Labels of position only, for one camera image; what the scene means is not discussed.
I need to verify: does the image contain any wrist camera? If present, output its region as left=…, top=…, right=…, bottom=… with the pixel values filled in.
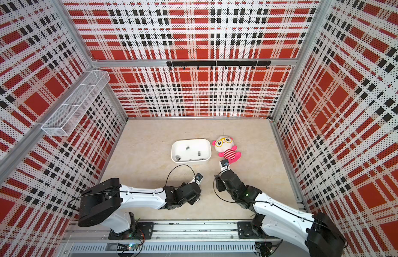
left=194, top=173, right=203, bottom=185
left=220, top=159, right=230, bottom=172

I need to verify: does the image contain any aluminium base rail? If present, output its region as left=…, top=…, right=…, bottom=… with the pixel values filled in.
left=57, top=220, right=328, bottom=257

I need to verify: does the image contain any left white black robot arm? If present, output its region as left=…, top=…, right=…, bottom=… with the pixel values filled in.
left=78, top=173, right=203, bottom=235

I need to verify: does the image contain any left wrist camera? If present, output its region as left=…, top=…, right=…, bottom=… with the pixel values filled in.
left=194, top=173, right=203, bottom=185

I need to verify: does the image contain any white plastic storage box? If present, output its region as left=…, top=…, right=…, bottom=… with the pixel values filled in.
left=171, top=139, right=212, bottom=165

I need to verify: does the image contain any white wire mesh basket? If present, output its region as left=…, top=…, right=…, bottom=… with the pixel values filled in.
left=41, top=70, right=110, bottom=137

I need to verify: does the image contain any black wall hook rail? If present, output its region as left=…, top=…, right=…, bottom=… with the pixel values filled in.
left=166, top=60, right=272, bottom=68

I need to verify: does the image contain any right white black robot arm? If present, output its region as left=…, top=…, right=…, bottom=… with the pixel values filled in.
left=213, top=169, right=348, bottom=257

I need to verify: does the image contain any pink white plush doll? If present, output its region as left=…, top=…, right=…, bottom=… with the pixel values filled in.
left=212, top=136, right=242, bottom=164

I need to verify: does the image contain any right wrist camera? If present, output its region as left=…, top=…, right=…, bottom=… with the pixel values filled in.
left=220, top=159, right=230, bottom=172

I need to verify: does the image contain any green circuit board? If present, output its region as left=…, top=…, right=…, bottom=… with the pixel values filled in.
left=117, top=243, right=139, bottom=252

